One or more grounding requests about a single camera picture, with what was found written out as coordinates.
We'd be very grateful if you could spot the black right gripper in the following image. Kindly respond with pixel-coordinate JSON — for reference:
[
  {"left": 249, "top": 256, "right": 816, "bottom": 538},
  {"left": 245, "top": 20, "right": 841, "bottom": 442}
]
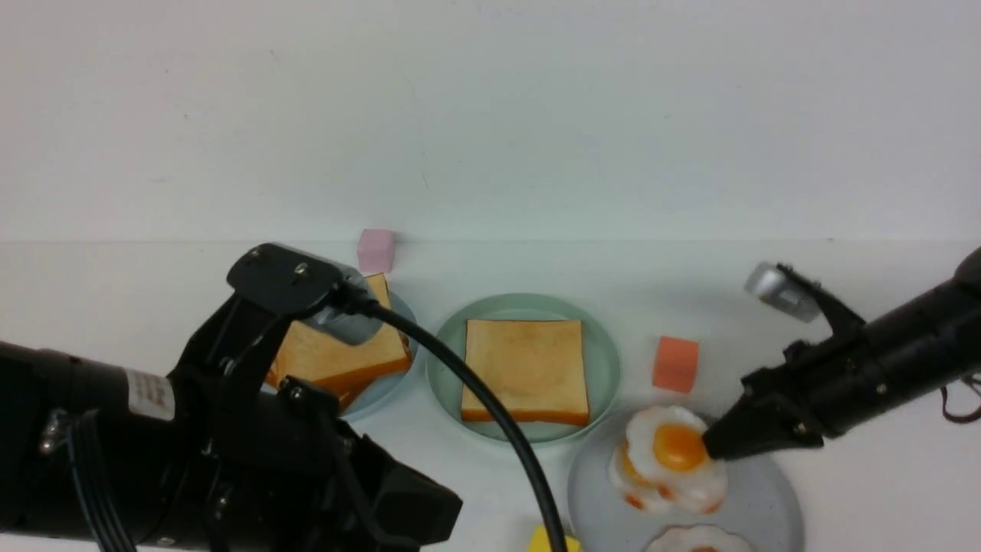
[{"left": 702, "top": 304, "right": 908, "bottom": 462}]

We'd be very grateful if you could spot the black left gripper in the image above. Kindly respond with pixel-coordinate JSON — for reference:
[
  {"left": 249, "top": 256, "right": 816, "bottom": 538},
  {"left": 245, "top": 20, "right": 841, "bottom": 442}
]
[{"left": 166, "top": 296, "right": 463, "bottom": 551}]

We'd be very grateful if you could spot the fried egg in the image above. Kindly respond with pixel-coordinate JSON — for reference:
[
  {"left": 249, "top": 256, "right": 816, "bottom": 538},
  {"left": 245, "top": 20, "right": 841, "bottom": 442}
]
[
  {"left": 644, "top": 524, "right": 756, "bottom": 552},
  {"left": 607, "top": 444, "right": 673, "bottom": 514},
  {"left": 618, "top": 406, "right": 729, "bottom": 514}
]

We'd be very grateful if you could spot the toast slice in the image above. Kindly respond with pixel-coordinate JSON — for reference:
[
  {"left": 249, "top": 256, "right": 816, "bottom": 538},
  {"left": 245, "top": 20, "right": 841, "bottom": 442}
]
[
  {"left": 264, "top": 274, "right": 414, "bottom": 411},
  {"left": 464, "top": 319, "right": 591, "bottom": 427}
]

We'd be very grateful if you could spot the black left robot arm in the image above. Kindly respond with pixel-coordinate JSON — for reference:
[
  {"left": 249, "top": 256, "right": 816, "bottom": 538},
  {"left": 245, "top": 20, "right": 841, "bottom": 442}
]
[{"left": 2, "top": 296, "right": 463, "bottom": 551}]

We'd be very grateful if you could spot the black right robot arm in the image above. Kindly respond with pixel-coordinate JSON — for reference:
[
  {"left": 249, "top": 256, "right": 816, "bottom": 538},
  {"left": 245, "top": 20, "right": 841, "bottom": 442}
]
[{"left": 704, "top": 251, "right": 980, "bottom": 461}]

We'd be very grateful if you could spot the grey egg plate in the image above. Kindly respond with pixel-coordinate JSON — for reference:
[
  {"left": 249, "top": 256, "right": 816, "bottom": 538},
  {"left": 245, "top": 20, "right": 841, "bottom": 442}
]
[{"left": 566, "top": 409, "right": 805, "bottom": 551}]

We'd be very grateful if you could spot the orange foam cube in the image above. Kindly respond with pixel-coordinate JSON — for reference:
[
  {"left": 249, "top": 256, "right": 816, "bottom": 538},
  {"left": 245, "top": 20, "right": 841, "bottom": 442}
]
[{"left": 651, "top": 336, "right": 700, "bottom": 394}]

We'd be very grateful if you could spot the light blue bread plate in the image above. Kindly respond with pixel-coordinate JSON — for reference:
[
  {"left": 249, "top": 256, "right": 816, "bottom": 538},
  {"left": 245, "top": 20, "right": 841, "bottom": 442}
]
[{"left": 261, "top": 290, "right": 420, "bottom": 421}]

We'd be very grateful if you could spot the fried egg front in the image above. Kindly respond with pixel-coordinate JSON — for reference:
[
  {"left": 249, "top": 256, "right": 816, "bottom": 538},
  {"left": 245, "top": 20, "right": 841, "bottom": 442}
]
[{"left": 644, "top": 524, "right": 756, "bottom": 552}]

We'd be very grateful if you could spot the mint green plate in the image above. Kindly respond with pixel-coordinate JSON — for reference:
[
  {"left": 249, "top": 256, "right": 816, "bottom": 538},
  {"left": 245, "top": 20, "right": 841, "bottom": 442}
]
[{"left": 425, "top": 293, "right": 622, "bottom": 449}]

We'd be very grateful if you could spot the pink foam cube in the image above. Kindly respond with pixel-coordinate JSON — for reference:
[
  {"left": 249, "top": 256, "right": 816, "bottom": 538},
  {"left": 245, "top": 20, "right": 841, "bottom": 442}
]
[{"left": 356, "top": 229, "right": 396, "bottom": 275}]

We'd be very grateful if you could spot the yellow foam cube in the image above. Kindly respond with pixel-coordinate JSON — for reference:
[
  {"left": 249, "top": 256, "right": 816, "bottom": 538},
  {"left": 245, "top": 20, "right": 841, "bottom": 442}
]
[{"left": 526, "top": 525, "right": 582, "bottom": 552}]

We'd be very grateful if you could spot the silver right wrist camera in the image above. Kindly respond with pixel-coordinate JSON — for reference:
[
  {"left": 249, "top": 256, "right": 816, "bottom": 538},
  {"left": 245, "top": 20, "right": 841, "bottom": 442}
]
[{"left": 743, "top": 261, "right": 821, "bottom": 323}]

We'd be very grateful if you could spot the black left camera cable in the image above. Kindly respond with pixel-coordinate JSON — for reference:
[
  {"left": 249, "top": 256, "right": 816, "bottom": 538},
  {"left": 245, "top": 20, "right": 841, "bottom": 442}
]
[{"left": 337, "top": 284, "right": 569, "bottom": 552}]

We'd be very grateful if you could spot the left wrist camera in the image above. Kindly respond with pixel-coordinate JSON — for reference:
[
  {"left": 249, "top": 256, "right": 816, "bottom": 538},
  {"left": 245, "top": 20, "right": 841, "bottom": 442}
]
[{"left": 225, "top": 242, "right": 382, "bottom": 346}]

